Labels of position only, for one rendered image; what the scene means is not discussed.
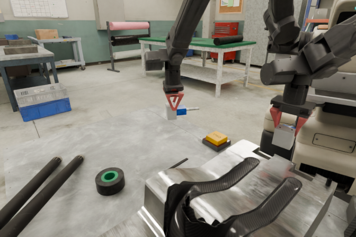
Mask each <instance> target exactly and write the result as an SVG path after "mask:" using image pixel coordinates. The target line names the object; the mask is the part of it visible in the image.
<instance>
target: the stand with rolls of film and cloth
mask: <svg viewBox="0 0 356 237"><path fill-rule="evenodd" d="M106 26H107V32H108V40H109V49H110V57H111V66H112V69H110V68H108V69H107V70H109V71H114V72H120V71H119V70H115V69H114V62H113V59H120V58H127V57H134V56H140V55H141V49H138V50H129V51H121V52H114V53H112V46H120V45H130V44H141V43H139V40H138V38H149V37H151V33H150V22H110V23H109V21H106ZM140 29H148V34H136V35H119V36H112V37H111V34H110V30H140ZM151 50H152V45H151V44H149V48H146V49H145V52H146V51H151Z"/></svg>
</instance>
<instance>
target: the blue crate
mask: <svg viewBox="0 0 356 237"><path fill-rule="evenodd" d="M17 104H18V103H17ZM18 107H19V105H18ZM19 110H20V113H21V116H22V118H23V121H24V122H28V121H32V120H36V119H40V118H43V117H47V116H52V115H56V114H60V113H64V112H68V111H71V110H72V109H71V106H70V101H69V97H67V98H62V99H57V100H54V101H49V102H44V103H39V104H34V105H29V106H24V107H19Z"/></svg>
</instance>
